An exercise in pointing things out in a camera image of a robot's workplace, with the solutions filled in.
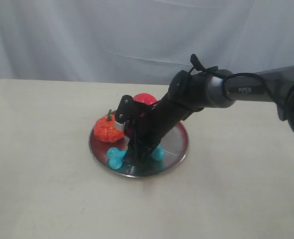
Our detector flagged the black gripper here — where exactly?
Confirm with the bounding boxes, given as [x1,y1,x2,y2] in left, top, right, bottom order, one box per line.
[128,94,192,165]

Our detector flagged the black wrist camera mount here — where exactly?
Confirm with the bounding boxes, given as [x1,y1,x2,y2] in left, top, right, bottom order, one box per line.
[114,95,150,131]

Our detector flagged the white backdrop cloth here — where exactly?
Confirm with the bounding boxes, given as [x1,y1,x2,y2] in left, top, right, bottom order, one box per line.
[0,0,294,84]

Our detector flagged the round metal plate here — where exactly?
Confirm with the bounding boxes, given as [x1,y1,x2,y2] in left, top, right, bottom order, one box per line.
[89,123,189,178]

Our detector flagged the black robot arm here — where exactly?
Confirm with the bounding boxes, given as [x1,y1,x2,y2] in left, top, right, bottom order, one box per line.
[125,66,294,164]

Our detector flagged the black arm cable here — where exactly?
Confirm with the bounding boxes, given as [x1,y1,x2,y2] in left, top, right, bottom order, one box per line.
[186,53,291,115]

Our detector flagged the red toy apple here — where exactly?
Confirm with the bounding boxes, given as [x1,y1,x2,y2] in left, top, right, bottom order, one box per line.
[133,93,158,108]

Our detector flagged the teal toy bone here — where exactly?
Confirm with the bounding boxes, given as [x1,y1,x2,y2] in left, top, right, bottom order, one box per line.
[106,145,165,170]

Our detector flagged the orange toy pumpkin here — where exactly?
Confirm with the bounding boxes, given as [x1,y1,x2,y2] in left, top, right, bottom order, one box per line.
[93,109,124,143]

